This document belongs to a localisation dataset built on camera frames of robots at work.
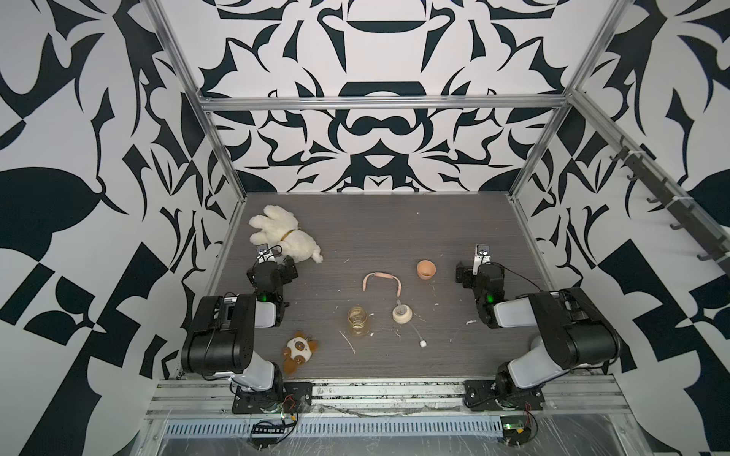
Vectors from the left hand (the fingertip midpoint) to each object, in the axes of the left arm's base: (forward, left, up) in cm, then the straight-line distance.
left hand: (269, 257), depth 93 cm
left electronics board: (-45, -5, -10) cm, 46 cm away
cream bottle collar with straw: (-19, -42, -3) cm, 46 cm away
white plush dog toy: (+9, -3, +3) cm, 10 cm away
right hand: (-2, -68, -1) cm, 68 cm away
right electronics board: (-48, -66, -8) cm, 82 cm away
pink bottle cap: (-4, -51, -5) cm, 52 cm away
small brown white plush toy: (-28, -12, -4) cm, 31 cm away
